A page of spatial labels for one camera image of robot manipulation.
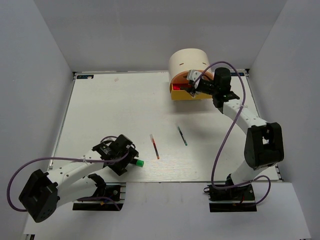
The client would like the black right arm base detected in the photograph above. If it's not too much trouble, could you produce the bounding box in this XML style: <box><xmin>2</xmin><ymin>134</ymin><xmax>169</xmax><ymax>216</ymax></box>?
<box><xmin>203</xmin><ymin>185</ymin><xmax>257</xmax><ymax>213</ymax></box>

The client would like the pink cap black highlighter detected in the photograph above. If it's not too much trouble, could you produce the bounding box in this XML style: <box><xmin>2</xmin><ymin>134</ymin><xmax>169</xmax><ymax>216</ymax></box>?
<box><xmin>172</xmin><ymin>84</ymin><xmax>190</xmax><ymax>91</ymax></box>

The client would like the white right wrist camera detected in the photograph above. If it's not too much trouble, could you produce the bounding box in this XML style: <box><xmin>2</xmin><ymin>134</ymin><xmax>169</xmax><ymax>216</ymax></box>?
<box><xmin>186</xmin><ymin>69</ymin><xmax>202</xmax><ymax>82</ymax></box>

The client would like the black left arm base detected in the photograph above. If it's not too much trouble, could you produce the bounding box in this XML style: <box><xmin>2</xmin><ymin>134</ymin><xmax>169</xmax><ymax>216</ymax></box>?
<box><xmin>72</xmin><ymin>183</ymin><xmax>126</xmax><ymax>212</ymax></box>

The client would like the green ink pen refill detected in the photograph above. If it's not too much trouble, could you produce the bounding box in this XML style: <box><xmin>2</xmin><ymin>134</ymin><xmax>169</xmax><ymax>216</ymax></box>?
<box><xmin>177</xmin><ymin>126</ymin><xmax>188</xmax><ymax>146</ymax></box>

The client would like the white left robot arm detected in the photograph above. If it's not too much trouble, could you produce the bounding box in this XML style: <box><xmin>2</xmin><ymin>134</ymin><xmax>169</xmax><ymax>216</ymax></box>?
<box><xmin>18</xmin><ymin>134</ymin><xmax>144</xmax><ymax>223</ymax></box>

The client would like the green cap black highlighter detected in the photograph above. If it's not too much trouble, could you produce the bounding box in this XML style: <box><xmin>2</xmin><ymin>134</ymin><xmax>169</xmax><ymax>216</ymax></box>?
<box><xmin>130</xmin><ymin>158</ymin><xmax>145</xmax><ymax>168</ymax></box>

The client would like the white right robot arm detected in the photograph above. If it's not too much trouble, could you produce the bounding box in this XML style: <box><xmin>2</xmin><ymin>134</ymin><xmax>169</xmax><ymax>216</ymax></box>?
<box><xmin>184</xmin><ymin>67</ymin><xmax>285</xmax><ymax>200</ymax></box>

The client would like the cream round drawer cabinet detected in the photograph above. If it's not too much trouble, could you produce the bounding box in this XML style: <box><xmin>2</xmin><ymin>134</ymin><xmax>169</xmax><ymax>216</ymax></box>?
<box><xmin>168</xmin><ymin>48</ymin><xmax>211</xmax><ymax>101</ymax></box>

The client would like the red ink pen refill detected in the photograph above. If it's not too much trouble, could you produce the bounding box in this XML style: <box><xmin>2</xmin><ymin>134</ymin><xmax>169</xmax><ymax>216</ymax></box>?
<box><xmin>149</xmin><ymin>134</ymin><xmax>160</xmax><ymax>160</ymax></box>

